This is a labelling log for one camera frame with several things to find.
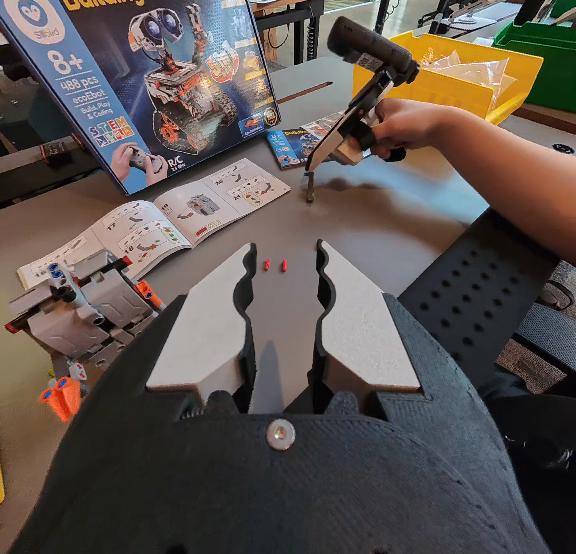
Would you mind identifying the black perforated panel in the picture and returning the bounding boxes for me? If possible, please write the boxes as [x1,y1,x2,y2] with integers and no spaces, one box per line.
[398,208,561,384]

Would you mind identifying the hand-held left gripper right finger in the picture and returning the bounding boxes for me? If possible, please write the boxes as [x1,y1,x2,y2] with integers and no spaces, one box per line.
[311,240,423,414]

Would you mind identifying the person's right hand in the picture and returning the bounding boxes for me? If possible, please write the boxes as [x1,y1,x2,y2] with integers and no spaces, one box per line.
[366,97,452,160]

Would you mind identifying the small black box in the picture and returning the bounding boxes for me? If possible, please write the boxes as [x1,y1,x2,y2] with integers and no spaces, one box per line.
[40,141,74,164]

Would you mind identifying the open instruction booklet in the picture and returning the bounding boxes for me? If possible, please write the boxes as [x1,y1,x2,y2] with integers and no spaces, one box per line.
[17,158,292,290]

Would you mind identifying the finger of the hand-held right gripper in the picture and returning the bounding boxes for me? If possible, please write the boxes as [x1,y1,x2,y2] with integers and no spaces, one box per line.
[310,120,359,172]
[306,112,350,172]

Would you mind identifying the green plastic bin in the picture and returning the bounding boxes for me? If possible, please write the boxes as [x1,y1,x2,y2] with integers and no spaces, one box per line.
[493,0,576,114]

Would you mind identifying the person's right forearm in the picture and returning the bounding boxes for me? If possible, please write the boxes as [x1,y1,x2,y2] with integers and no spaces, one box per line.
[439,106,576,267]

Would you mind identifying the person's black shirt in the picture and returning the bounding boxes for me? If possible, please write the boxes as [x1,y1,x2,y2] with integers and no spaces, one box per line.
[477,374,576,554]

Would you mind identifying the blue robot kit box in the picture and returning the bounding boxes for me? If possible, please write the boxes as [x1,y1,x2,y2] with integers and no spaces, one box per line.
[0,0,282,196]

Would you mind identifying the small blue booklet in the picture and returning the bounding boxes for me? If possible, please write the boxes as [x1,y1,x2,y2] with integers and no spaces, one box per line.
[265,129,322,170]

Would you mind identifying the grey toy robot model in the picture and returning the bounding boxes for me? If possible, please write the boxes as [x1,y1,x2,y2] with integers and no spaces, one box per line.
[4,250,166,422]

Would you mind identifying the sticker sheet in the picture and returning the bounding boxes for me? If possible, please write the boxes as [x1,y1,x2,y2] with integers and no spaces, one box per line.
[301,112,347,136]

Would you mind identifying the clear plastic bags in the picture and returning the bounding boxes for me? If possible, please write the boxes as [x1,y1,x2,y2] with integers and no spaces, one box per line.
[412,48,518,109]

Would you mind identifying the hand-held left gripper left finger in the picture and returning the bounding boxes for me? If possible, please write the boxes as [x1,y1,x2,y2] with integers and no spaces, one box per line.
[145,243,257,414]

